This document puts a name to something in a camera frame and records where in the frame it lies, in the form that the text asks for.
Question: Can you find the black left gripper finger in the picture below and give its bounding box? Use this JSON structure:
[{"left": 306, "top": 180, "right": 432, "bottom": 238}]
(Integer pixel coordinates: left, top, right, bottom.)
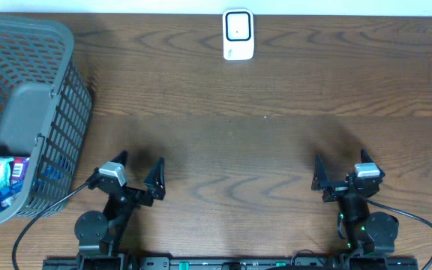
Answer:
[
  {"left": 144, "top": 157, "right": 166, "bottom": 200},
  {"left": 111, "top": 150, "right": 128, "bottom": 167}
]

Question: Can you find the blue snack wrapper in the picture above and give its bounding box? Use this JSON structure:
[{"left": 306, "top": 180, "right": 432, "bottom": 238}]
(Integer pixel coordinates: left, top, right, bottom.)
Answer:
[{"left": 40, "top": 156, "right": 71, "bottom": 190}]

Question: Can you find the purple snack pack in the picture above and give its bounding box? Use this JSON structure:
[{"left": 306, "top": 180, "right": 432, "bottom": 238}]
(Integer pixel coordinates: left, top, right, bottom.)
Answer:
[{"left": 10, "top": 157, "right": 30, "bottom": 185}]

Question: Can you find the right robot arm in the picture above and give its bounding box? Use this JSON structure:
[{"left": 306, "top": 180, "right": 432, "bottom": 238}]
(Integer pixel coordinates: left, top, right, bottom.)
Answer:
[{"left": 311, "top": 150, "right": 399, "bottom": 269}]

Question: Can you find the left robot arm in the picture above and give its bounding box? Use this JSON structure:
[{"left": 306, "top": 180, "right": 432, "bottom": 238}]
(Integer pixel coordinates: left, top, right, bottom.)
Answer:
[{"left": 74, "top": 151, "right": 166, "bottom": 269}]

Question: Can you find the white barcode scanner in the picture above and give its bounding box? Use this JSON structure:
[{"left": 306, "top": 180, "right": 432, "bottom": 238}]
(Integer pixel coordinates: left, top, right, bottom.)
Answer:
[{"left": 222, "top": 9, "right": 255, "bottom": 61}]

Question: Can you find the grey plastic mesh basket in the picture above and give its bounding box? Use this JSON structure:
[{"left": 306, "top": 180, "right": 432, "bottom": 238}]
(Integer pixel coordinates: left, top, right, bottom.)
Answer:
[{"left": 0, "top": 15, "right": 92, "bottom": 224}]

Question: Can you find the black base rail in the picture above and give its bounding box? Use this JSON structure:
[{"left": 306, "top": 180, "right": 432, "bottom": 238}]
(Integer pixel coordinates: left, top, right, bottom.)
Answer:
[{"left": 42, "top": 254, "right": 419, "bottom": 270}]

